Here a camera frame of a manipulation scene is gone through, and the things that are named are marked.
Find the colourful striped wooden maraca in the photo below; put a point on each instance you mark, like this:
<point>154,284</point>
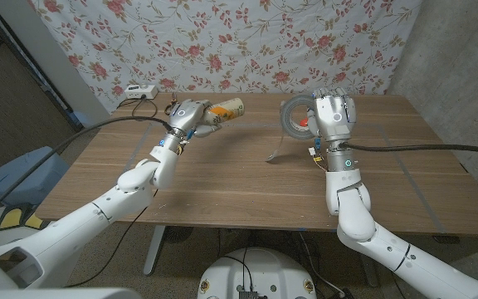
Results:
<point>304,122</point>

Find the white robot torso cover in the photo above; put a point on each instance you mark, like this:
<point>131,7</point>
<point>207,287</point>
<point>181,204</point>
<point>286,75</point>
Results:
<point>56,294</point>

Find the floral backdrop cloth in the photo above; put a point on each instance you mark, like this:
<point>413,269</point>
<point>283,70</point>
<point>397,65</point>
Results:
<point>230,45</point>

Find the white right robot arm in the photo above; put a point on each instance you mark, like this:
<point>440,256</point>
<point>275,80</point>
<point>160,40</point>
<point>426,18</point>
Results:
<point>355,212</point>

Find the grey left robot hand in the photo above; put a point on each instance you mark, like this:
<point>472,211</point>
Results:
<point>187,118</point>

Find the grey table leg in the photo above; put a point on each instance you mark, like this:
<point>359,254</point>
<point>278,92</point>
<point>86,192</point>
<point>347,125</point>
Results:
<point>154,249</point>
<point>367,266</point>

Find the yellow and black floor object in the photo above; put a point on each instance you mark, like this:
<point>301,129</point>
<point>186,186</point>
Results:
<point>11,218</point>

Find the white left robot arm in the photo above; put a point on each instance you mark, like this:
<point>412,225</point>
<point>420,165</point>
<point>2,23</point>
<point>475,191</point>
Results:
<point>77,228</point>

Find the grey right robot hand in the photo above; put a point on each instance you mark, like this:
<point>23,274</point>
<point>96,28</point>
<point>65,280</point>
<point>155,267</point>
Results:
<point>333,118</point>

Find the grey duct tape roll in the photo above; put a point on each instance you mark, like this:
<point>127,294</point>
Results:
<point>289,124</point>

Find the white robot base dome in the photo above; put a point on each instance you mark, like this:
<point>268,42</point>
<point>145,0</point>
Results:
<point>259,274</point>

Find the white power strip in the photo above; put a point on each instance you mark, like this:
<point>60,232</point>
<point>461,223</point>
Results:
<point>140,91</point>

